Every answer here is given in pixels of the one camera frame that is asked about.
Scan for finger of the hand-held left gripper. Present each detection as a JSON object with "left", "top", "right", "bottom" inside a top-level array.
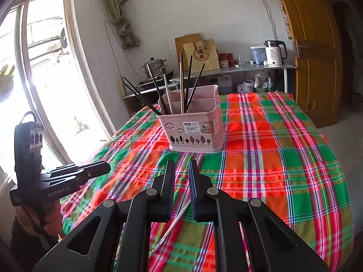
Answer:
[
  {"left": 50, "top": 160, "right": 110, "bottom": 175},
  {"left": 42, "top": 166, "right": 112, "bottom": 187}
]

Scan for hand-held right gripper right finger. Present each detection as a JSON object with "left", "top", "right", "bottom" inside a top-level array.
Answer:
[{"left": 188, "top": 160, "right": 331, "bottom": 272}]

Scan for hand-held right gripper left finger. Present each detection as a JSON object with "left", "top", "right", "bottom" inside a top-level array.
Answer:
[{"left": 32, "top": 160, "right": 177, "bottom": 272}]

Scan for steel chopstick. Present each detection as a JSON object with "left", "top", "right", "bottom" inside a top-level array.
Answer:
[{"left": 153, "top": 200, "right": 191, "bottom": 252}]

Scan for pink plastic chopstick basket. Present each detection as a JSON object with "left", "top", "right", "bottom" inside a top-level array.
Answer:
[{"left": 157, "top": 85, "right": 227, "bottom": 153}]

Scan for black chopstick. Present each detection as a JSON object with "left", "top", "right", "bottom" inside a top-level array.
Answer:
[
  {"left": 147, "top": 62, "right": 168, "bottom": 114},
  {"left": 123, "top": 76, "right": 163, "bottom": 115},
  {"left": 121, "top": 82, "right": 163, "bottom": 116},
  {"left": 187, "top": 64, "right": 205, "bottom": 107},
  {"left": 186, "top": 56, "right": 193, "bottom": 111}
]

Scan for person's left hand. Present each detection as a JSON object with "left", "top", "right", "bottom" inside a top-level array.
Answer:
[{"left": 13, "top": 195, "right": 63, "bottom": 237}]

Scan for plaid tablecloth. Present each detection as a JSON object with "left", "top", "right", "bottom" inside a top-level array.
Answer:
[{"left": 61, "top": 91, "right": 355, "bottom": 272}]

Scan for chopsticks in basket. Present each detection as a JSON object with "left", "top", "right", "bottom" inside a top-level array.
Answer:
[{"left": 121, "top": 76, "right": 182, "bottom": 117}]

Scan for gas stove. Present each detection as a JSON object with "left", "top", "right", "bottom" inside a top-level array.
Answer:
[{"left": 137, "top": 71, "right": 175, "bottom": 88}]

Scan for steel steamer pot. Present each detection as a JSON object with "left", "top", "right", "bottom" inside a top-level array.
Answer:
[{"left": 142, "top": 57, "right": 168, "bottom": 78}]

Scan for clear plastic bag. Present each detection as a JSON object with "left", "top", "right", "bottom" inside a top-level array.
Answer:
[{"left": 254, "top": 72, "right": 274, "bottom": 92}]

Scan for brown paper bag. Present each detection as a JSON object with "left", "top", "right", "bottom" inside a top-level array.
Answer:
[{"left": 183, "top": 39, "right": 221, "bottom": 72}]

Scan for metal-top side table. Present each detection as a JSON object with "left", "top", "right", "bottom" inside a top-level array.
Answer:
[{"left": 181, "top": 62, "right": 297, "bottom": 100}]

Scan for wooden cutting board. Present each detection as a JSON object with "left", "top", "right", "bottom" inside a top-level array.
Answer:
[{"left": 174, "top": 33, "right": 200, "bottom": 68}]

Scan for beige tied curtain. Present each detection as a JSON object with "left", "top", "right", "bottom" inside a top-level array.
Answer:
[{"left": 102, "top": 0, "right": 141, "bottom": 49}]

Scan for clear plastic container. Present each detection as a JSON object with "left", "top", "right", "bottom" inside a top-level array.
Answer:
[{"left": 250, "top": 46, "right": 267, "bottom": 65}]

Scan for white electric kettle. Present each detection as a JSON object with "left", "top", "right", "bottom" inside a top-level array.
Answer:
[{"left": 264, "top": 40, "right": 287, "bottom": 68}]

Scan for wooden door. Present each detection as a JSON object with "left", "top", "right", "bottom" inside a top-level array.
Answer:
[{"left": 272, "top": 0, "right": 353, "bottom": 129}]

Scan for white window frame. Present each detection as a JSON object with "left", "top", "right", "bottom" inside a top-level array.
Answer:
[{"left": 0, "top": 0, "right": 115, "bottom": 193}]

